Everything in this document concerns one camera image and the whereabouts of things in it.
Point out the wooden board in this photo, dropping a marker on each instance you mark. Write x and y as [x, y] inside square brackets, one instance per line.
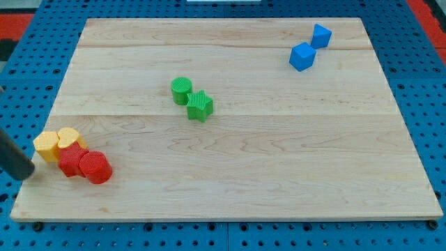
[327, 144]

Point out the green star block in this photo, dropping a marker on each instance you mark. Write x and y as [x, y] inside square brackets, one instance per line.
[199, 106]

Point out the blue cube block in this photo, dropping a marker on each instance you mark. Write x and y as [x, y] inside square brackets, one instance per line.
[302, 56]

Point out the yellow pentagon block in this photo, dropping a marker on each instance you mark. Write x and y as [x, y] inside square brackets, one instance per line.
[46, 144]

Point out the yellow heart block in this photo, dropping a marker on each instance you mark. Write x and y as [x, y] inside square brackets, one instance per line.
[69, 136]

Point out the blue triangular block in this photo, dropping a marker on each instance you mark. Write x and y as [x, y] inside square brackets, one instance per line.
[321, 37]

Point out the green cylinder block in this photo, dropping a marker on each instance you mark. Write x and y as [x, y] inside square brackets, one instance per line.
[180, 88]

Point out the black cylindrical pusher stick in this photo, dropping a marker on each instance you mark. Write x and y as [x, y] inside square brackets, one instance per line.
[13, 160]

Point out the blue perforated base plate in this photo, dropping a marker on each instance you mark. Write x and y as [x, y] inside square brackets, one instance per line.
[33, 74]

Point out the red cylinder block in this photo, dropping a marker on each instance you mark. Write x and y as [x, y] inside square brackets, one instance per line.
[95, 167]

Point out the red star block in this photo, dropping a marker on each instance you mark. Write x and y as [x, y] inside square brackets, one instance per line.
[70, 158]

